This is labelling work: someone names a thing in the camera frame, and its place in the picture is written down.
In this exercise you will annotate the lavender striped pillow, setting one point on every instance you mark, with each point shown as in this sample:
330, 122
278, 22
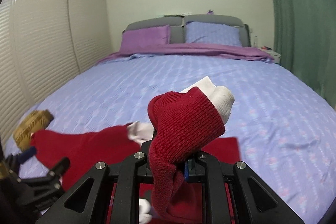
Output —
210, 33

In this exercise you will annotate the red Mickey Mouse sweater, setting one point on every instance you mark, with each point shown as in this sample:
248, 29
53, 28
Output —
181, 123

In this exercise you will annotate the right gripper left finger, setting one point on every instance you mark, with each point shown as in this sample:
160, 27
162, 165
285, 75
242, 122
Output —
107, 194

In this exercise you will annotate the green curtain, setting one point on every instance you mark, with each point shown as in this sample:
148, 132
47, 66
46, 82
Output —
305, 37

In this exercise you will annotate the grey upholstered headboard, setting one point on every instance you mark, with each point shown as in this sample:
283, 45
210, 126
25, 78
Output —
178, 30

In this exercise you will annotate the white louvered wardrobe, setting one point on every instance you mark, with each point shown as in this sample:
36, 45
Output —
44, 44

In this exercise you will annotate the brown plaid folded garment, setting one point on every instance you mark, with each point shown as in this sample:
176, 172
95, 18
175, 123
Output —
35, 121

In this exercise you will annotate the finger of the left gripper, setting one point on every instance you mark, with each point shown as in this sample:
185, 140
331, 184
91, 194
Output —
52, 178
22, 157

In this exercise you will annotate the white nightstand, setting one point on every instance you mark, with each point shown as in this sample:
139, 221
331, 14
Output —
276, 56

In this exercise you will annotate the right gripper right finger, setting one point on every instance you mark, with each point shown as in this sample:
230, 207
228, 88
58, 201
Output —
234, 193

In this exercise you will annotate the purple pillow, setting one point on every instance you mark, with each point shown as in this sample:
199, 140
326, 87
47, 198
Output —
145, 38

